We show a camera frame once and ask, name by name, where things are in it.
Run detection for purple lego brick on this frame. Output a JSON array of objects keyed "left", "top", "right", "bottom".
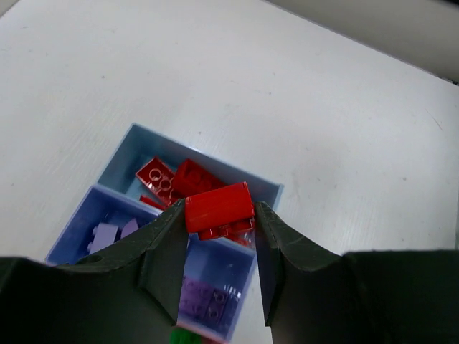
[{"left": 179, "top": 276, "right": 242, "bottom": 326}]

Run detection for green L lego stack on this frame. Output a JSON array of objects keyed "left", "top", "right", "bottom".
[{"left": 87, "top": 219, "right": 139, "bottom": 254}]

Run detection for green lego row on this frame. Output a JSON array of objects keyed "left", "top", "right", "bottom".
[{"left": 169, "top": 328, "right": 202, "bottom": 344}]

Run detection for periwinkle blue bin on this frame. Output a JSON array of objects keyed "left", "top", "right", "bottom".
[{"left": 45, "top": 186, "right": 256, "bottom": 343}]

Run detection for red round flower lego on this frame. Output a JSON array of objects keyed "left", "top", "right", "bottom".
[{"left": 184, "top": 182, "right": 255, "bottom": 240}]

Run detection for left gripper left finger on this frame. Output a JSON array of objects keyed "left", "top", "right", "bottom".
[{"left": 1, "top": 201, "right": 188, "bottom": 343}]

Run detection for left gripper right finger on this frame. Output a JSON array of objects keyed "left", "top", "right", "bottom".
[{"left": 255, "top": 202, "right": 458, "bottom": 343}]

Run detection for light blue bin right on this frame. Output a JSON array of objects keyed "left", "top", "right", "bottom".
[{"left": 96, "top": 123, "right": 284, "bottom": 248}]

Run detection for red bricks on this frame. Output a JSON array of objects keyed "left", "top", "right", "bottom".
[{"left": 136, "top": 157, "right": 227, "bottom": 210}]

